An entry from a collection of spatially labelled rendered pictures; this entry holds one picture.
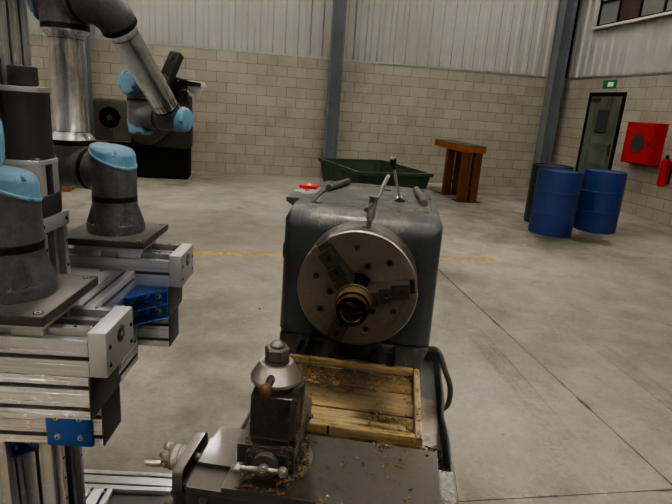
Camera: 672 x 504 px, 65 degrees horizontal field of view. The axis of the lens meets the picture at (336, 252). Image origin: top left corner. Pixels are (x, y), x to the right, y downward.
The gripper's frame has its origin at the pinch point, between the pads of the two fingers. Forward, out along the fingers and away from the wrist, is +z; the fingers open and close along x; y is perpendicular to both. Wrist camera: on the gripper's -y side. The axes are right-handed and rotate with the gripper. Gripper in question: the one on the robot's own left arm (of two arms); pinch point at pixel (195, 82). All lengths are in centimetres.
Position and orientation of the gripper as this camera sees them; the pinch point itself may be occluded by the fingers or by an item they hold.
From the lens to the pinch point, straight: 206.4
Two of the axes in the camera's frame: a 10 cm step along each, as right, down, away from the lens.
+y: -2.0, 9.3, 3.1
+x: 9.2, 2.9, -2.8
